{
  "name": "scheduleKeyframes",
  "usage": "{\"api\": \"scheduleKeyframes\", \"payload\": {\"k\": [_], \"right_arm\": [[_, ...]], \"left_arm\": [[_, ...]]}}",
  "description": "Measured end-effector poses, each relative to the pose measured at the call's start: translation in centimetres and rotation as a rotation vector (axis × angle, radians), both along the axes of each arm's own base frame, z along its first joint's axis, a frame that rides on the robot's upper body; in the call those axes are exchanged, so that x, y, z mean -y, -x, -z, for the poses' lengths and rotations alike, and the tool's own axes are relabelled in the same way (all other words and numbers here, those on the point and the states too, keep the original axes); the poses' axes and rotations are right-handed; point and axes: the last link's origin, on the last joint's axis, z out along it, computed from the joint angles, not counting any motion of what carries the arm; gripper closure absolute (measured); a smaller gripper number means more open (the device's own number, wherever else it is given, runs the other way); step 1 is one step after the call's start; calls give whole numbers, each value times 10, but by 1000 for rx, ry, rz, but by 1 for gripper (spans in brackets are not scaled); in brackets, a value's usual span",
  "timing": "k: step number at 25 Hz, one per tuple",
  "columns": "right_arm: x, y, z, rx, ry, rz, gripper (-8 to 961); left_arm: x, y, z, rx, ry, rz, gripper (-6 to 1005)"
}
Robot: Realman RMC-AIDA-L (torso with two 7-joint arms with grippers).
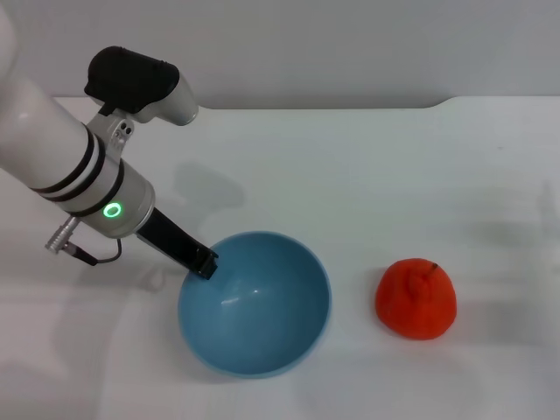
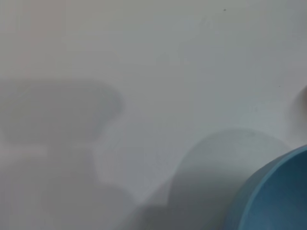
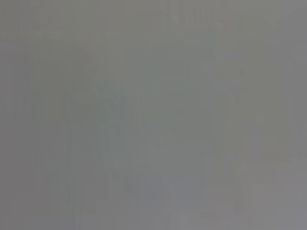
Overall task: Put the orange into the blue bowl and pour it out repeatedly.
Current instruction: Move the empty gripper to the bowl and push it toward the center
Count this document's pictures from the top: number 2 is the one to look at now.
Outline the blue plastic bowl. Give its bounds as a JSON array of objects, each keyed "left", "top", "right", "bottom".
[{"left": 222, "top": 144, "right": 307, "bottom": 230}]

